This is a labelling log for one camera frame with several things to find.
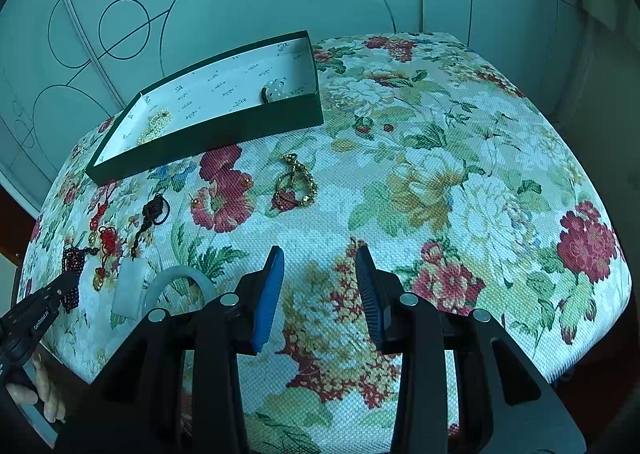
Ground pearl bead bracelet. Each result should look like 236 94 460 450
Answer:
135 108 174 146

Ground gold chain bracelet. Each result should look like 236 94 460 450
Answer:
271 152 319 212

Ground white jade bangle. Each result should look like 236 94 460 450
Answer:
144 266 217 308

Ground dark red bead bracelet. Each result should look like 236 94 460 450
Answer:
60 245 101 314

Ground floral fabric cushion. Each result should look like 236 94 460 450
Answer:
20 34 632 453

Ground green jewelry box tray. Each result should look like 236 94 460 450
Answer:
86 32 323 185

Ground frosted glass wardrobe door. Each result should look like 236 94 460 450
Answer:
1 0 582 214

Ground red knot tassel charm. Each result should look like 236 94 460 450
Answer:
86 183 124 293

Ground person left hand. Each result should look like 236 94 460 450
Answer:
6 353 66 424

